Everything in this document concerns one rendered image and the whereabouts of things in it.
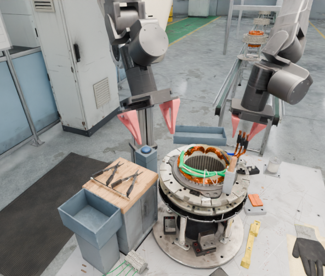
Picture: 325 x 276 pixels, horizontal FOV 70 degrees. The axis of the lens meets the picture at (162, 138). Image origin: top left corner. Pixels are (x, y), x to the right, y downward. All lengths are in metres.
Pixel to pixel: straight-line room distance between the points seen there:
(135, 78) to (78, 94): 2.46
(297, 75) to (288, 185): 0.92
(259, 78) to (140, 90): 0.27
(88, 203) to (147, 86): 0.56
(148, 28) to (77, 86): 2.49
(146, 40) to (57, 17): 2.38
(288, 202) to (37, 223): 1.87
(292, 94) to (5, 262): 2.06
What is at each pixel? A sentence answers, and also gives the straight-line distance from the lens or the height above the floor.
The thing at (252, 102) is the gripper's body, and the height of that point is 1.42.
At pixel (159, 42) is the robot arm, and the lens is 0.45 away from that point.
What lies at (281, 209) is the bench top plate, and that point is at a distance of 1.27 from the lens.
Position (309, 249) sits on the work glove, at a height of 0.80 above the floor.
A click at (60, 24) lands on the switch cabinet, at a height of 1.33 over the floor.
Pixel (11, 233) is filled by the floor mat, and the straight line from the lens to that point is 2.32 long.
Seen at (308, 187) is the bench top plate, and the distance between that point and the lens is 1.45.
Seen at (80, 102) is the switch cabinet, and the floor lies 0.50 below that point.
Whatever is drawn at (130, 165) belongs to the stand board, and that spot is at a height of 1.06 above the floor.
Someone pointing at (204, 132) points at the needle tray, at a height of 1.03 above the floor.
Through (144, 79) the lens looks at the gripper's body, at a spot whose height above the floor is 1.50.
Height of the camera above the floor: 1.65
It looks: 33 degrees down
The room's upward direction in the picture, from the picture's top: straight up
